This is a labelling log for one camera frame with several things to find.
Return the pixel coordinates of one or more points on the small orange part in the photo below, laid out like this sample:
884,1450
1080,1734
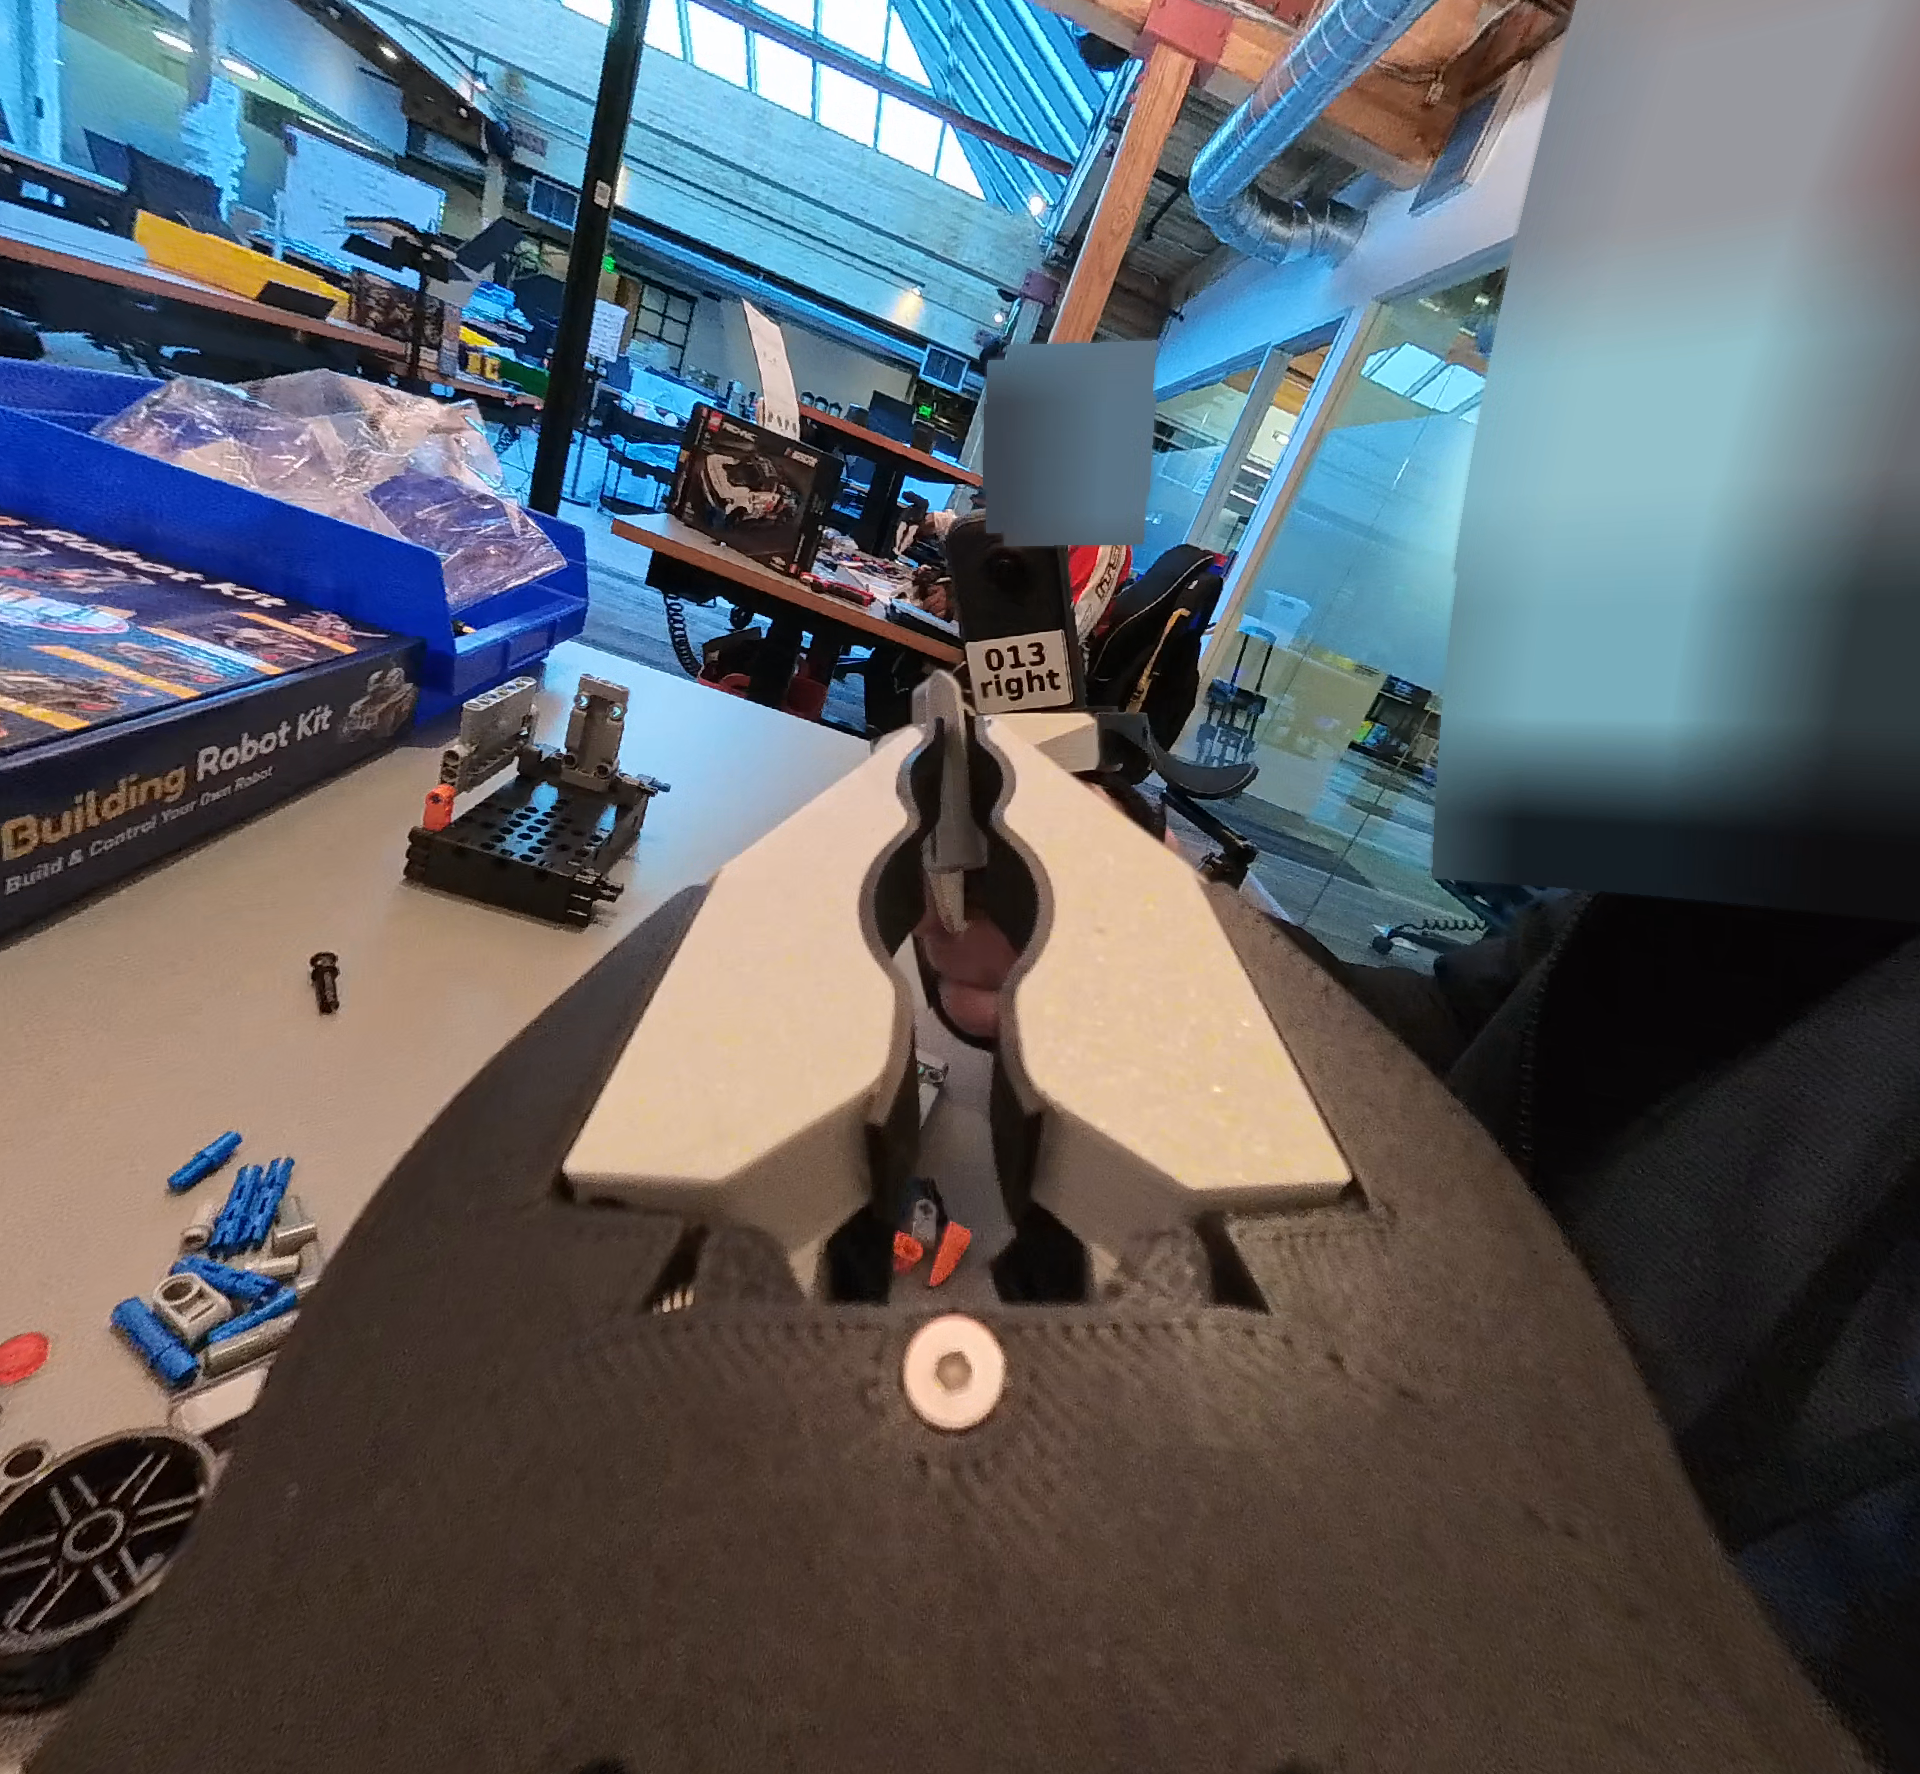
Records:
943,1254

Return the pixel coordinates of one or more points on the grey building beam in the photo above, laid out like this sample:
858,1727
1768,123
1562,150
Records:
949,830

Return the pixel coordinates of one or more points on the clear plastic bag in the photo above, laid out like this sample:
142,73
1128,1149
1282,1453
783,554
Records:
301,440

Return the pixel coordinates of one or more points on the long background workbench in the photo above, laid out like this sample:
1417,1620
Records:
91,253

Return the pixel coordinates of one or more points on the background wooden desk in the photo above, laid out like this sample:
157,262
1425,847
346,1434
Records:
782,589

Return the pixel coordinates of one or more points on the silver air duct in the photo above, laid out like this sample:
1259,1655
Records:
1350,35

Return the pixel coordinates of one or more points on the dark printed box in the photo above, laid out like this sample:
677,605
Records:
751,485

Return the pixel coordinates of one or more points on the black spoked wheel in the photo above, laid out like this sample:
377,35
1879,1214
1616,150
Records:
91,1535

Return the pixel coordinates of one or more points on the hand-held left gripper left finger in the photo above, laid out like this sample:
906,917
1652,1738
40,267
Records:
751,1055

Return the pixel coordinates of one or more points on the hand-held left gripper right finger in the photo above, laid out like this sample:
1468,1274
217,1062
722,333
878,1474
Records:
1170,1055

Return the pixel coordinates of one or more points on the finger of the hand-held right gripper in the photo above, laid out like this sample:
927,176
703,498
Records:
1065,746

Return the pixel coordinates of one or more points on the black office chair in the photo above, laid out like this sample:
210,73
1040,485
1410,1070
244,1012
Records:
1170,650

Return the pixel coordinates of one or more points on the red round piece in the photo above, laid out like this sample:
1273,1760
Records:
18,1357

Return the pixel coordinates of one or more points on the black connector pin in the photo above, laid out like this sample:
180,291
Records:
321,983

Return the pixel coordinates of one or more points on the black steel pillar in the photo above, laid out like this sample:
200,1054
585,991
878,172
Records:
601,156

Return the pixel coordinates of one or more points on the blue plastic bin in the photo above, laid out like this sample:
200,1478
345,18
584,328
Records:
301,538

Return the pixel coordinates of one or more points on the robot kit box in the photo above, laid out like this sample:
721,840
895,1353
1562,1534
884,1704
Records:
151,725

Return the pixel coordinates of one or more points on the person's dark clothing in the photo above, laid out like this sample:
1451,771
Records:
1712,1204

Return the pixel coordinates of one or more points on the pile of building kit parts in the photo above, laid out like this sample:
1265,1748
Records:
225,1235

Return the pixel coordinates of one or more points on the black base plate assembly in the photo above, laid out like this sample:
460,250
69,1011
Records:
540,816

